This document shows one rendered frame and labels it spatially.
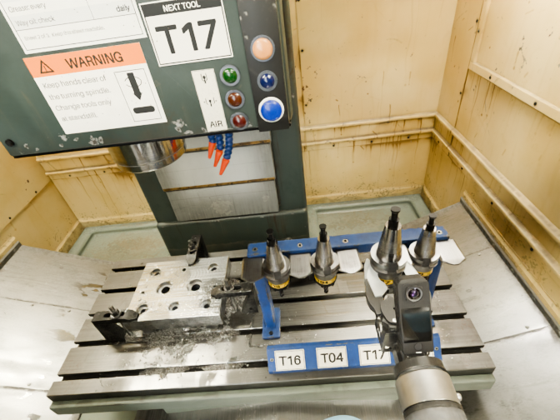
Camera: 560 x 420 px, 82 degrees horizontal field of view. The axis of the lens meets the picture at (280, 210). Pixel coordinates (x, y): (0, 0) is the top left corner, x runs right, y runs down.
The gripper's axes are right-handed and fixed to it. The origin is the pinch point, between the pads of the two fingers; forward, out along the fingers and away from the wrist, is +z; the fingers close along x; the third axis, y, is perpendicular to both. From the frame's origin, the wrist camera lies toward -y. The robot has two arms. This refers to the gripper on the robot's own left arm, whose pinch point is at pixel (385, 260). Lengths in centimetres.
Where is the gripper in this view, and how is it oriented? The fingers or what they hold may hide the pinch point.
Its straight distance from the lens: 64.0
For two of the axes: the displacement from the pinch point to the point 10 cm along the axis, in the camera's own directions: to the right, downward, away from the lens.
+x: 9.9, -0.9, -0.6
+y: 1.1, 7.6, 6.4
